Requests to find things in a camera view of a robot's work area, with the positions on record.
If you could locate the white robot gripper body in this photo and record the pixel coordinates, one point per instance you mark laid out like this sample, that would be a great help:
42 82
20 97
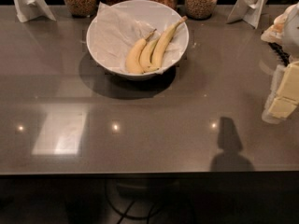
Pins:
292 34

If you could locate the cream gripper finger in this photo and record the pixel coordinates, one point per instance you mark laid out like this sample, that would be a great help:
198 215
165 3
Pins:
277 109
285 83

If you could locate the long yellow banana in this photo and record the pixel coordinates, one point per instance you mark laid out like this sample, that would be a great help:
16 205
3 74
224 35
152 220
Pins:
163 42

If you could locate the middle yellow banana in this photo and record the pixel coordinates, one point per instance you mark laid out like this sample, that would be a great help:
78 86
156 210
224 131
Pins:
145 57

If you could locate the white ceramic bowl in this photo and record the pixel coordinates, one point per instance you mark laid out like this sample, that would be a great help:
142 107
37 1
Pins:
115 29

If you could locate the left yellow banana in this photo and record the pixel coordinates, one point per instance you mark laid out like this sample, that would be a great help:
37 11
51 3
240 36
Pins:
132 63

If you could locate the right white paper stand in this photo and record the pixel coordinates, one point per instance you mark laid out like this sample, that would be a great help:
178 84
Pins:
249 11

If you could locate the white paper stand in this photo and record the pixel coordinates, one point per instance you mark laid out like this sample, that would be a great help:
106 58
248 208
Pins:
31 9
249 11

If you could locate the glass jar pale grains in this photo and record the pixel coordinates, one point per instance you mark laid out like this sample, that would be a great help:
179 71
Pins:
200 9

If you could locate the white paper liner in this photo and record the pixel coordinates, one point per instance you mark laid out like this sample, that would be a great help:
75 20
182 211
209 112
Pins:
137 39

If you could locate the left white paper stand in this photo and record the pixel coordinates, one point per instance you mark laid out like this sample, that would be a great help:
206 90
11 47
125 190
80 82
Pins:
31 9

